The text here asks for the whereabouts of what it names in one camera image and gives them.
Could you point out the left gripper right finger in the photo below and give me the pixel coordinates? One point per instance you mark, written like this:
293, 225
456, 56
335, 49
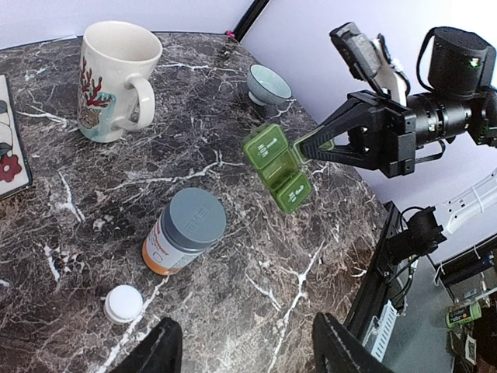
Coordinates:
337, 350

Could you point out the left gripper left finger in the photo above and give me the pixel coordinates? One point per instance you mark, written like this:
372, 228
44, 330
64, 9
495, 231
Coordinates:
159, 351

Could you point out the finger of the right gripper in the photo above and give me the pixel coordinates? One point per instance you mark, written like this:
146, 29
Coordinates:
343, 154
356, 127

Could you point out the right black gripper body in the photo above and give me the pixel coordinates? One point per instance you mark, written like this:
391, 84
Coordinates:
389, 141

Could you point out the orange pill bottle grey cap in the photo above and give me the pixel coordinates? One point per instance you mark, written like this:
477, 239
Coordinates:
191, 222

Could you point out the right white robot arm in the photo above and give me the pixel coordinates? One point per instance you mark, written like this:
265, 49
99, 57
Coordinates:
458, 96

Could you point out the small white pill bottle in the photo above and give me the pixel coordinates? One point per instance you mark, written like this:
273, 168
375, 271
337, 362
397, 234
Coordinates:
123, 304

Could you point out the right light green bowl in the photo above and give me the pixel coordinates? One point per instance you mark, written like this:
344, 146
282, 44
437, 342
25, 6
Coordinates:
265, 87

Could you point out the cream coral pattern mug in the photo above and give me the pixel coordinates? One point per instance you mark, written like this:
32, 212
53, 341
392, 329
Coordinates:
114, 92

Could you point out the floral square plate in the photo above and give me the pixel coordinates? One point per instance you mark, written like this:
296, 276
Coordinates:
15, 171

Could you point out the white slotted cable duct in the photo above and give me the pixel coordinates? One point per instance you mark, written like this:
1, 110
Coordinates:
379, 332

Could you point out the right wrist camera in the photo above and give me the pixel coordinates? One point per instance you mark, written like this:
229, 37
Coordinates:
369, 60

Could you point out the black front table rail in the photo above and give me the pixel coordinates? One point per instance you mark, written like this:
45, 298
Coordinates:
392, 247

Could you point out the right black frame post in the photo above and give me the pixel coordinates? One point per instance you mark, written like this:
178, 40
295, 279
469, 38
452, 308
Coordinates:
247, 20

